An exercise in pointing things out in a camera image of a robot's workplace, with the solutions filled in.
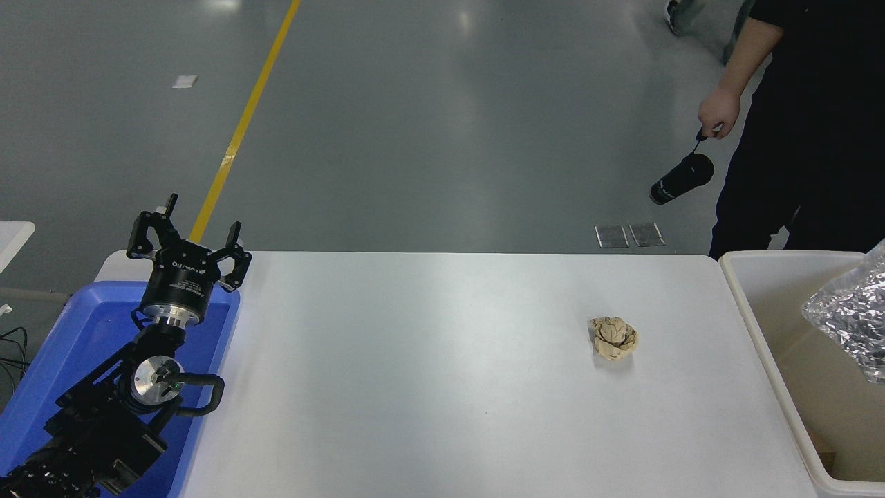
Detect silver foil plate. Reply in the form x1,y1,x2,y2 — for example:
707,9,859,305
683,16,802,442
802,239,885,385

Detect small white side table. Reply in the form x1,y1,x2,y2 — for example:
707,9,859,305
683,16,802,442
0,220,37,274

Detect crumpled tan paper ball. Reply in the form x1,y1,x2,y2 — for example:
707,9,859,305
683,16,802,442
589,316,639,362

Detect black cables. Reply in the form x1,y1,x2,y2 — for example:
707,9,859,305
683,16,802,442
0,325,30,391

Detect black bottle with strap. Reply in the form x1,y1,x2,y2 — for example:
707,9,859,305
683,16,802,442
649,130,716,206

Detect large pale plastic bin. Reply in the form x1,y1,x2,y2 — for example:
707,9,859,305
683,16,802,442
719,250,885,498

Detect person's hand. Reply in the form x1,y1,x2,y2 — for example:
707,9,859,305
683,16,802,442
697,86,742,141

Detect blue plastic tray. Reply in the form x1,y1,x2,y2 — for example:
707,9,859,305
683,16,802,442
0,280,241,498

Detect person in pale trousers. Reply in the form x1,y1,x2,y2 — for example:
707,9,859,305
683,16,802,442
665,0,758,67

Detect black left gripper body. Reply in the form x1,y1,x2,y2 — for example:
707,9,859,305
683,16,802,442
140,240,221,320

